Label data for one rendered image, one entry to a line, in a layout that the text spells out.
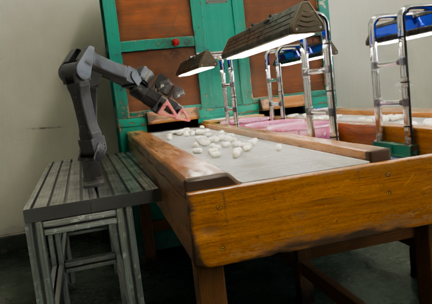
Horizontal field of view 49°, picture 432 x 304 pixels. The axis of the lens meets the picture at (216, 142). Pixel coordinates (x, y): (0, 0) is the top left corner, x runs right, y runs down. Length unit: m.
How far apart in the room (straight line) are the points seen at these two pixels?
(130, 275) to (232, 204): 0.58
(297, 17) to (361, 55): 3.09
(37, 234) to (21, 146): 2.13
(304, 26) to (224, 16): 1.82
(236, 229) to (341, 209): 0.24
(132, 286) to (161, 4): 1.79
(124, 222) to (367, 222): 0.69
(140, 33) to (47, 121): 1.06
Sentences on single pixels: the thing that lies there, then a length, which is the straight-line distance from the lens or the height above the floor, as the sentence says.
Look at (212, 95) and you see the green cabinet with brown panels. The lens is 2.84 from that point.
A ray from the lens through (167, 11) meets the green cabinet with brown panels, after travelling 2.84.
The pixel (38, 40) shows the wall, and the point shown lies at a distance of 3.54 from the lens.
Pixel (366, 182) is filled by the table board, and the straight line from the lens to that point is 1.09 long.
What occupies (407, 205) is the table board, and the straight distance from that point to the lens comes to 1.16.
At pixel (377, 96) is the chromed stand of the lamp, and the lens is 1.63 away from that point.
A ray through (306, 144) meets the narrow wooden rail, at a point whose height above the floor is 0.75.
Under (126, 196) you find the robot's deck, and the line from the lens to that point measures 1.42.
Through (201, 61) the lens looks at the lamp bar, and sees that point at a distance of 2.03.
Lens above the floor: 0.93
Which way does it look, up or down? 6 degrees down
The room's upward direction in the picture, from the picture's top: 6 degrees counter-clockwise
